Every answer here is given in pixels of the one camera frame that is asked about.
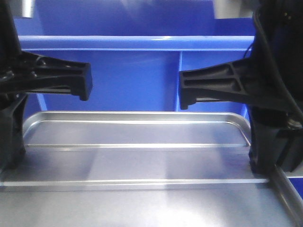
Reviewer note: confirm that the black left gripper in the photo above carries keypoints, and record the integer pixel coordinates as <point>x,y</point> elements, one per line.
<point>33,73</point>

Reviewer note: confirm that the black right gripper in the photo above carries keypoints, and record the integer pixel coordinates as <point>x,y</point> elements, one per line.
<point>274,97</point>

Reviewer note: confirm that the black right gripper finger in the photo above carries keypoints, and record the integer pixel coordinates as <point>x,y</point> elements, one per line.
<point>291,155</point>

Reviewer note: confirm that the small silver ribbed tray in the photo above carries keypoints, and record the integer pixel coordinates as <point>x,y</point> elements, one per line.
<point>142,194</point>

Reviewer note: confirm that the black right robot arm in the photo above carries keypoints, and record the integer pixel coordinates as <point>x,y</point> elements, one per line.
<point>279,34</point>

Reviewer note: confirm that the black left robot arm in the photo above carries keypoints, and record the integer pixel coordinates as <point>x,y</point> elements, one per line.
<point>9,41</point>

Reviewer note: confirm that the blue target box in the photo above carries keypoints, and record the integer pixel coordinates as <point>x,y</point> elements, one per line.
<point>128,74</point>

